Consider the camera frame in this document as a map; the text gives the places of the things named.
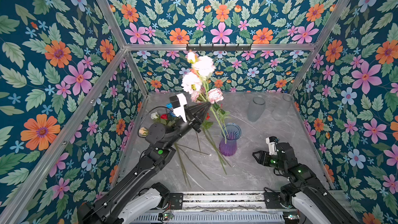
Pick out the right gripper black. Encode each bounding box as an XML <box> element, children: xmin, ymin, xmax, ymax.
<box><xmin>251</xmin><ymin>150</ymin><xmax>286</xmax><ymax>173</ymax></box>

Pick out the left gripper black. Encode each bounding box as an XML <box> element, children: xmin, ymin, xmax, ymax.
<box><xmin>165</xmin><ymin>100</ymin><xmax>209</xmax><ymax>147</ymax></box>

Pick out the pink carnation spray stem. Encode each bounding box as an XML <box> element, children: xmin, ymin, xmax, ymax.
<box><xmin>181</xmin><ymin>51</ymin><xmax>231</xmax><ymax>144</ymax></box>

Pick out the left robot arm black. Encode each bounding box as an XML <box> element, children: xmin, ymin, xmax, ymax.
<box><xmin>77</xmin><ymin>102</ymin><xmax>211</xmax><ymax>224</ymax></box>

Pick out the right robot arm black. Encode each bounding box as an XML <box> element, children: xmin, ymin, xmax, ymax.
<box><xmin>252</xmin><ymin>136</ymin><xmax>358</xmax><ymax>224</ymax></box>

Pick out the purple blue glass vase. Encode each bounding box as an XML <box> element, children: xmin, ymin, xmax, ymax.
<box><xmin>219</xmin><ymin>123</ymin><xmax>241</xmax><ymax>157</ymax></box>

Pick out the clear glass vase far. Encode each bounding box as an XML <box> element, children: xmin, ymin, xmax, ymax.
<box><xmin>272</xmin><ymin>94</ymin><xmax>293</xmax><ymax>121</ymax></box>

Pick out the clear ribbed glass vase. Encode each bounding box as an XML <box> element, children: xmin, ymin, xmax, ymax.
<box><xmin>247</xmin><ymin>96</ymin><xmax>266</xmax><ymax>122</ymax></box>

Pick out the white rose stem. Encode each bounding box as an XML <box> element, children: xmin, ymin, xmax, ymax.
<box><xmin>150</xmin><ymin>112</ymin><xmax>160</xmax><ymax>120</ymax></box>

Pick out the cream peach rose stem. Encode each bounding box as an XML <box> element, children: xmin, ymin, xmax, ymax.
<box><xmin>138</xmin><ymin>127</ymin><xmax>148</xmax><ymax>138</ymax></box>

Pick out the aluminium back crossbar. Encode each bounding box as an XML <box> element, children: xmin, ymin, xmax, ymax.
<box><xmin>125</xmin><ymin>44</ymin><xmax>315</xmax><ymax>52</ymax></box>

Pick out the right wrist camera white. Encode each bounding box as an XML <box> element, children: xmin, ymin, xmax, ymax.
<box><xmin>266</xmin><ymin>136</ymin><xmax>278</xmax><ymax>155</ymax></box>

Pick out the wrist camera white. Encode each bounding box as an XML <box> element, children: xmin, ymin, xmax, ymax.
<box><xmin>266</xmin><ymin>136</ymin><xmax>278</xmax><ymax>155</ymax></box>
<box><xmin>170</xmin><ymin>93</ymin><xmax>187</xmax><ymax>122</ymax></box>

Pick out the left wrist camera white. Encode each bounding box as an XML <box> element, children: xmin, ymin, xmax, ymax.
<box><xmin>170</xmin><ymin>93</ymin><xmax>187</xmax><ymax>122</ymax></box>

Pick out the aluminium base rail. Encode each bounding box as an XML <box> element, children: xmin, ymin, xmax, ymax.
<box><xmin>127</xmin><ymin>190</ymin><xmax>349</xmax><ymax>224</ymax></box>

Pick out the aluminium frame post left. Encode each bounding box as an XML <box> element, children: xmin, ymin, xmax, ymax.
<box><xmin>96</xmin><ymin>0</ymin><xmax>148</xmax><ymax>98</ymax></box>

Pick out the aluminium frame post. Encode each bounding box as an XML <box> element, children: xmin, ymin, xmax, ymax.
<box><xmin>288</xmin><ymin>0</ymin><xmax>351</xmax><ymax>95</ymax></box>
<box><xmin>96</xmin><ymin>0</ymin><xmax>148</xmax><ymax>98</ymax></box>

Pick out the aluminium frame post right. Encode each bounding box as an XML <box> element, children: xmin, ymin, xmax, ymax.
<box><xmin>288</xmin><ymin>0</ymin><xmax>351</xmax><ymax>95</ymax></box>

